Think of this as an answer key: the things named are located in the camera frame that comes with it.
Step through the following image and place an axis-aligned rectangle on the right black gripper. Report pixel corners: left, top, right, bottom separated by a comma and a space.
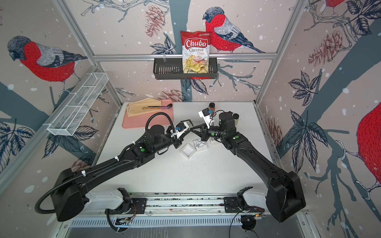
190, 123, 226, 143

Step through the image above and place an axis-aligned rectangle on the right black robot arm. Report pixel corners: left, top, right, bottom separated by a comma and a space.
190, 109, 306, 222

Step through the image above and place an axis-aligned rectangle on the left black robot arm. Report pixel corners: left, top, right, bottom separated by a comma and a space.
34, 112, 192, 222

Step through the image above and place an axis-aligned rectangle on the orange spice jar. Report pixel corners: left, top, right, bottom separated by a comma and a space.
208, 102, 215, 112

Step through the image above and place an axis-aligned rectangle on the iridescent black spoon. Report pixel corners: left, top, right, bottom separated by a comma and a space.
142, 104, 173, 110

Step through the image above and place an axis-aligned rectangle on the pale spice jar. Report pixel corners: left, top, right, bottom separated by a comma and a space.
233, 114, 239, 125

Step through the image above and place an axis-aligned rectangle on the pink tray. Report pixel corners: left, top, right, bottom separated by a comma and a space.
122, 99, 174, 129

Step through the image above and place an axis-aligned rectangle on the beige cloth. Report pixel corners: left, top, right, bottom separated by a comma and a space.
126, 98, 162, 117

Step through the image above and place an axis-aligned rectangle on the Chuba cassava chips bag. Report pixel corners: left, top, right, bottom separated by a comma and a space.
181, 31, 211, 79

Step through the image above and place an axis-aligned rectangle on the white mesh shelf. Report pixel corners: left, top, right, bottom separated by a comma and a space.
48, 72, 109, 136

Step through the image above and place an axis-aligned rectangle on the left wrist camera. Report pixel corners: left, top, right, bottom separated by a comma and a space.
170, 122, 190, 140

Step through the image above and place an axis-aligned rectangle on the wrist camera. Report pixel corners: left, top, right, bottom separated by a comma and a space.
170, 122, 190, 140
198, 108, 213, 129

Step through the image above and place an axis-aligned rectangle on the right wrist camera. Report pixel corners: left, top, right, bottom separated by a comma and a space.
198, 108, 213, 129

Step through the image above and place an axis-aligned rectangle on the black wire basket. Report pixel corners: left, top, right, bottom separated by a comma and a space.
153, 57, 218, 80

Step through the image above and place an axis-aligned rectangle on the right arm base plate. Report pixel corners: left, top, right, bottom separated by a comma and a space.
223, 196, 265, 214

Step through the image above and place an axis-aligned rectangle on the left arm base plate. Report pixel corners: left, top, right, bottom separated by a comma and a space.
105, 198, 147, 215

